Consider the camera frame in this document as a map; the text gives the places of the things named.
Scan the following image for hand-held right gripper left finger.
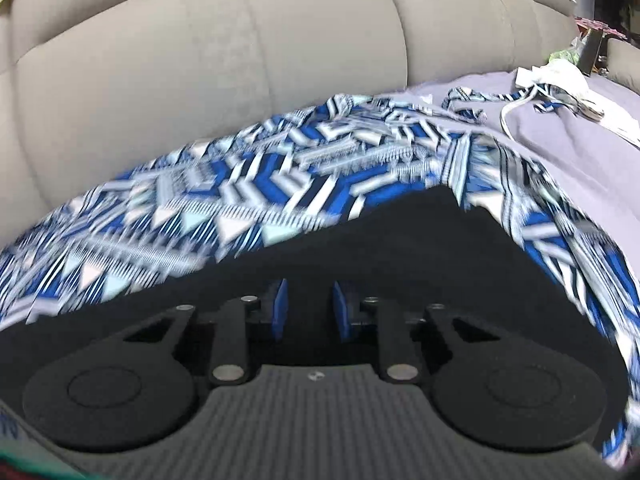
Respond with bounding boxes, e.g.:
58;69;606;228
121;279;291;387

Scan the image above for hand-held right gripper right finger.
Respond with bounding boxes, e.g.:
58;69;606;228
327;281;506;382

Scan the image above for blue white patterned pants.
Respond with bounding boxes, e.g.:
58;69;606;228
0;87;640;466

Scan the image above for beige sofa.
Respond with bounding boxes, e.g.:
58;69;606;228
0;0;640;256

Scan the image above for lavender sheet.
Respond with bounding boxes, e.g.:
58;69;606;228
390;71;640;281

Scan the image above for white cloth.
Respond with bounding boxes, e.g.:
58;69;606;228
515;58;593;103

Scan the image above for green plastic bag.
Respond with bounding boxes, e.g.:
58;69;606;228
547;46;581;65

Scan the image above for white cord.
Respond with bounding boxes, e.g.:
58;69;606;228
500;91;538;137

